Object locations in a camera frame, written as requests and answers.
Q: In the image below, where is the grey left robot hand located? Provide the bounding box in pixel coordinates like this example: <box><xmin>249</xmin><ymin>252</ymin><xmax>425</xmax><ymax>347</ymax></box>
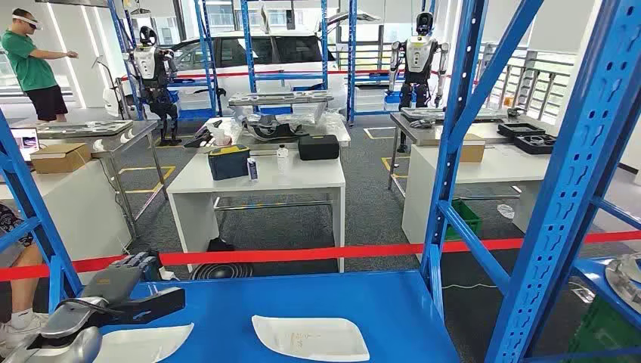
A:
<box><xmin>82</xmin><ymin>252</ymin><xmax>186</xmax><ymax>324</ymax></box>

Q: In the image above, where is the white plastic car part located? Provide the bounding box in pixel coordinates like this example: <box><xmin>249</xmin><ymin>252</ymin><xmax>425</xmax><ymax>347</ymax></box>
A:
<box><xmin>92</xmin><ymin>323</ymin><xmax>195</xmax><ymax>363</ymax></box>
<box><xmin>251</xmin><ymin>315</ymin><xmax>370</xmax><ymax>363</ymax></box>

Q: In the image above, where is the black part in plastic wrap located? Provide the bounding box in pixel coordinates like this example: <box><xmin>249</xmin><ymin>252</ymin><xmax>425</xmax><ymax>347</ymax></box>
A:
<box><xmin>240</xmin><ymin>112</ymin><xmax>329</xmax><ymax>143</ymax></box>

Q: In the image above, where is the round metal casting part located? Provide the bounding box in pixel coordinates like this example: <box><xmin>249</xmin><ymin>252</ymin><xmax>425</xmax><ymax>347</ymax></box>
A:
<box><xmin>605</xmin><ymin>253</ymin><xmax>641</xmax><ymax>314</ymax></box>

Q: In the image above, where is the white rectangular table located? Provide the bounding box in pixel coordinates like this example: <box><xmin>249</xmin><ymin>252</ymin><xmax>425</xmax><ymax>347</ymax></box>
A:
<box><xmin>401</xmin><ymin>144</ymin><xmax>552</xmax><ymax>247</ymax></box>
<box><xmin>166</xmin><ymin>150</ymin><xmax>346</xmax><ymax>274</ymax></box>
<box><xmin>0</xmin><ymin>159</ymin><xmax>132</xmax><ymax>284</ymax></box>

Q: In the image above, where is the person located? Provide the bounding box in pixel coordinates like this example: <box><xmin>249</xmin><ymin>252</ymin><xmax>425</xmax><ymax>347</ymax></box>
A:
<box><xmin>0</xmin><ymin>7</ymin><xmax>79</xmax><ymax>124</ymax></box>
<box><xmin>0</xmin><ymin>203</ymin><xmax>51</xmax><ymax>349</ymax></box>

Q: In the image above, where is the cardboard box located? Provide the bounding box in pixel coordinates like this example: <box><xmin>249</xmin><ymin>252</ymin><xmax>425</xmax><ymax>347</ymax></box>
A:
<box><xmin>29</xmin><ymin>142</ymin><xmax>92</xmax><ymax>175</ymax></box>
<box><xmin>420</xmin><ymin>133</ymin><xmax>487</xmax><ymax>164</ymax></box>

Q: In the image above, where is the metal fixture plate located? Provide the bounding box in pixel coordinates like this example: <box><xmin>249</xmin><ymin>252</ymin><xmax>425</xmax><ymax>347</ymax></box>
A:
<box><xmin>228</xmin><ymin>90</ymin><xmax>335</xmax><ymax>109</ymax></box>
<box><xmin>400</xmin><ymin>106</ymin><xmax>508</xmax><ymax>124</ymax></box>
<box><xmin>36</xmin><ymin>119</ymin><xmax>135</xmax><ymax>140</ymax></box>

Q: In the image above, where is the open laptop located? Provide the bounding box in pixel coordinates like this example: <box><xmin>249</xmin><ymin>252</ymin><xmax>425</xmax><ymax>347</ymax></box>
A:
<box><xmin>10</xmin><ymin>127</ymin><xmax>41</xmax><ymax>163</ymax></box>

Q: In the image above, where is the blue yellow tool bag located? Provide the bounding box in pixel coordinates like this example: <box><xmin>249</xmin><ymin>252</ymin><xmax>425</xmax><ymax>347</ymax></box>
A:
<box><xmin>207</xmin><ymin>144</ymin><xmax>252</xmax><ymax>182</ymax></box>

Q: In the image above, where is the black angled stand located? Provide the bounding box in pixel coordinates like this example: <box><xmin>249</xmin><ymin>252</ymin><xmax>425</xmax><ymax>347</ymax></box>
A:
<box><xmin>182</xmin><ymin>125</ymin><xmax>214</xmax><ymax>150</ymax></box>

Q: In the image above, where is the white plastic bag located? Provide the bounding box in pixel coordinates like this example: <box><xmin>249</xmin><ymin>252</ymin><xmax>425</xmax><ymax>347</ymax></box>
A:
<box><xmin>206</xmin><ymin>119</ymin><xmax>237</xmax><ymax>147</ymax></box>

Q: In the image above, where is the blue storage bin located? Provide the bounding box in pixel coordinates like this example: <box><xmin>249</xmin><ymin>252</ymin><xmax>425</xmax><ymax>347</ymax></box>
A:
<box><xmin>176</xmin><ymin>108</ymin><xmax>216</xmax><ymax>121</ymax></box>

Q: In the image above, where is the red barrier belt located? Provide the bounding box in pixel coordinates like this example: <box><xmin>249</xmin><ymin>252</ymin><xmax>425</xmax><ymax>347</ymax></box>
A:
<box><xmin>0</xmin><ymin>230</ymin><xmax>641</xmax><ymax>283</ymax></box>

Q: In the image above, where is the white black humanoid robot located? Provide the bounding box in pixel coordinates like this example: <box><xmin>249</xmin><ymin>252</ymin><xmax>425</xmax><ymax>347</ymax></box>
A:
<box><xmin>127</xmin><ymin>26</ymin><xmax>182</xmax><ymax>147</ymax></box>
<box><xmin>388</xmin><ymin>11</ymin><xmax>451</xmax><ymax>154</ymax></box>

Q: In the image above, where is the black hard case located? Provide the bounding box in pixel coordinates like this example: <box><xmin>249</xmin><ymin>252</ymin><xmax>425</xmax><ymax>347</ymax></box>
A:
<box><xmin>298</xmin><ymin>135</ymin><xmax>340</xmax><ymax>162</ymax></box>

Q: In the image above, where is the white VR headset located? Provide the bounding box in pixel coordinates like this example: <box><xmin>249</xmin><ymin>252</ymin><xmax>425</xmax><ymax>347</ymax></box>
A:
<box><xmin>11</xmin><ymin>14</ymin><xmax>44</xmax><ymax>31</ymax></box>

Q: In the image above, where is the white car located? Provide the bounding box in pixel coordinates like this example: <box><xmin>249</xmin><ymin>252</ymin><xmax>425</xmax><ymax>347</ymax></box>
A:
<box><xmin>102</xmin><ymin>11</ymin><xmax>382</xmax><ymax>119</ymax></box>

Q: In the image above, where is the green plastic crate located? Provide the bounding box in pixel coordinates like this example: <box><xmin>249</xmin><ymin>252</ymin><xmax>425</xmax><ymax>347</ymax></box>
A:
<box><xmin>444</xmin><ymin>198</ymin><xmax>483</xmax><ymax>241</ymax></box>
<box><xmin>565</xmin><ymin>295</ymin><xmax>641</xmax><ymax>363</ymax></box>

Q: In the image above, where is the black foam tray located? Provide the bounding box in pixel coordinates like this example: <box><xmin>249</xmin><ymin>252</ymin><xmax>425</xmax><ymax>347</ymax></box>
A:
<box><xmin>497</xmin><ymin>122</ymin><xmax>547</xmax><ymax>140</ymax></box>
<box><xmin>512</xmin><ymin>133</ymin><xmax>558</xmax><ymax>156</ymax></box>

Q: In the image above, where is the metal railing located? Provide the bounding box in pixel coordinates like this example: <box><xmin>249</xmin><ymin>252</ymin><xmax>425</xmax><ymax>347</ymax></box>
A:
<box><xmin>475</xmin><ymin>42</ymin><xmax>577</xmax><ymax>121</ymax></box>

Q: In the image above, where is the dark stanchion post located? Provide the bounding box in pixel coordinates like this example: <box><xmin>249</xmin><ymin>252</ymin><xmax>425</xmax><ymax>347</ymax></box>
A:
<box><xmin>144</xmin><ymin>253</ymin><xmax>163</xmax><ymax>283</ymax></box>

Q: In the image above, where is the white floor cable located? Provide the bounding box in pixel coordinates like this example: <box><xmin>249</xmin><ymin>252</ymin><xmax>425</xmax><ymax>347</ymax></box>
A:
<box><xmin>443</xmin><ymin>283</ymin><xmax>502</xmax><ymax>292</ymax></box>

